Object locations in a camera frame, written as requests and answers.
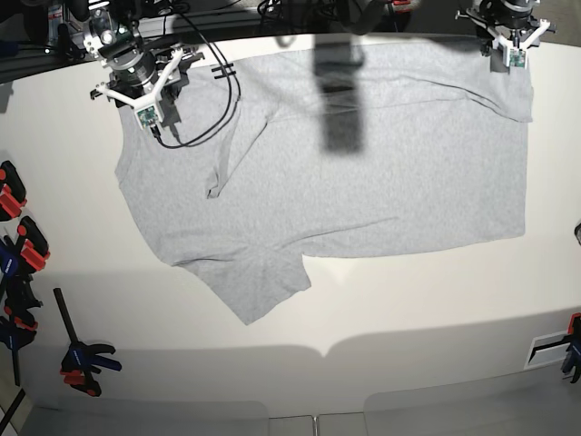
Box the red black clamp lower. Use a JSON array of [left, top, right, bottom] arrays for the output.
[[1, 216, 50, 277]]

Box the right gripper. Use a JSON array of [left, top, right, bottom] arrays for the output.
[[106, 49, 205, 126]]

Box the blue clamp left edge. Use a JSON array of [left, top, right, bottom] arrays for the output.
[[1, 236, 43, 387]]

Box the black camera cable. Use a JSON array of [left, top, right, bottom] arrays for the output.
[[152, 11, 244, 150]]

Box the blue clamp edge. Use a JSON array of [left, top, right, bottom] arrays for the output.
[[561, 313, 581, 384], [1, 236, 43, 387]]

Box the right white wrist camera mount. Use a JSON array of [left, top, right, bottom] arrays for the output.
[[89, 45, 205, 132]]

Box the blue black bar clamp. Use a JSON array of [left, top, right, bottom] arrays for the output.
[[54, 288, 123, 398]]

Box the grey T-shirt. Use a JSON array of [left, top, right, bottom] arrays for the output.
[[115, 40, 533, 324]]

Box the blue clamp right edge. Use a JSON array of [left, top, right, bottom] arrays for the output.
[[561, 313, 581, 384]]

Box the red black clamp upper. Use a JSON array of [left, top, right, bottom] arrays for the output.
[[1, 160, 27, 222]]

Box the red black clamp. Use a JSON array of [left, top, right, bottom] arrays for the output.
[[1, 160, 27, 222], [1, 216, 50, 277]]

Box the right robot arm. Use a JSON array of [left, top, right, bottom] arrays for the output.
[[83, 1, 203, 129]]

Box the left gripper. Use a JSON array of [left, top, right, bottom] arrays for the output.
[[480, 20, 540, 69]]

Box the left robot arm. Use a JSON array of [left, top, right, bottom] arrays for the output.
[[467, 0, 551, 69]]

